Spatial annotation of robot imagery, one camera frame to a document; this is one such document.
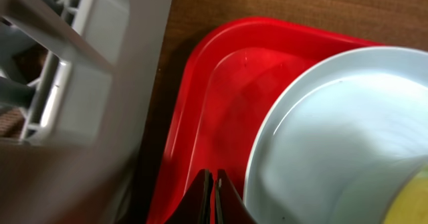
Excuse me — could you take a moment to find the red plastic tray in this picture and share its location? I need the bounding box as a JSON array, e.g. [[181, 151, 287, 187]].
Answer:
[[147, 17, 370, 223]]

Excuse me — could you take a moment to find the yellow plastic cup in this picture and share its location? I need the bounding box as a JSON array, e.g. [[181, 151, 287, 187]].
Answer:
[[383, 165, 427, 224]]

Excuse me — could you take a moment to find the large light blue plate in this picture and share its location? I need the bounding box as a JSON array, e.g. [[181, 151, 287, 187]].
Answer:
[[243, 47, 427, 223]]

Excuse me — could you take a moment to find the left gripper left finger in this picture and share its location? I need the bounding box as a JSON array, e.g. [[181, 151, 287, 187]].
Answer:
[[165, 169, 213, 224]]

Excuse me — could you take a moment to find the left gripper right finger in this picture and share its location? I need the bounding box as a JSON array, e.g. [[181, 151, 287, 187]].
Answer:
[[215, 169, 256, 224]]

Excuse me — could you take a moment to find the grey plastic dishwasher rack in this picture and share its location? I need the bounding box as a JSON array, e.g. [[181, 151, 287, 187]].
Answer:
[[1, 0, 172, 223]]

